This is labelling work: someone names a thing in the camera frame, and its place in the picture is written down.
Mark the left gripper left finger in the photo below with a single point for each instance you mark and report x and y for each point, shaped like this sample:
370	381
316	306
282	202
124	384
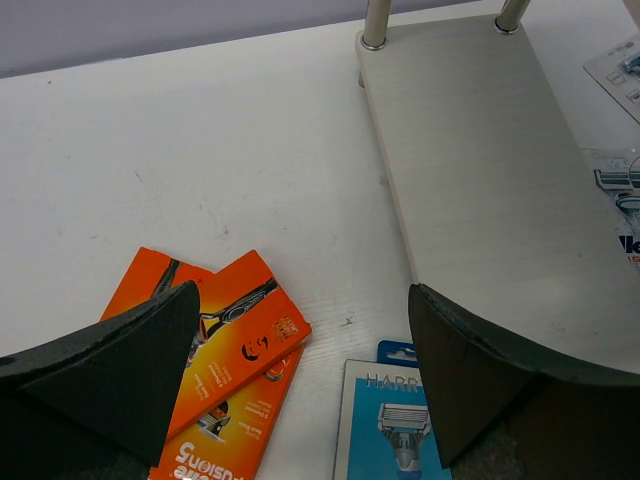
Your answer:
97	403

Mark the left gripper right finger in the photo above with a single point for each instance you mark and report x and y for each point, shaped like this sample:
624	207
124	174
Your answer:
505	407

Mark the Gillette SkinGuard blister pack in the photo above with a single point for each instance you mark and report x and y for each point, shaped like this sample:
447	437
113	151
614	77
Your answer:
615	174

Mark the clear blue-card razor blister pack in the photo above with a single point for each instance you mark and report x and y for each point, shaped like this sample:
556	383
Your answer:
617	72

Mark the white two-tier shelf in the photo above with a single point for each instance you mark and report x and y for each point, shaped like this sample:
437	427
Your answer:
497	209

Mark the blue Harry's box front left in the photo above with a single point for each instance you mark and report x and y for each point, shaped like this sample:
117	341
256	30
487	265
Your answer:
385	429

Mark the lower orange Fusion5 razor box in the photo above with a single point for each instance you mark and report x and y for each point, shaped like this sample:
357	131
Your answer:
230	440

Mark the orange fusion5 razor box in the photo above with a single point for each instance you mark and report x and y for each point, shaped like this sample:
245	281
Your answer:
247	323
230	440

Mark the upper orange Fusion5 razor box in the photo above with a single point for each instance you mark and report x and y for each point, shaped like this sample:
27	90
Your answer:
247	323

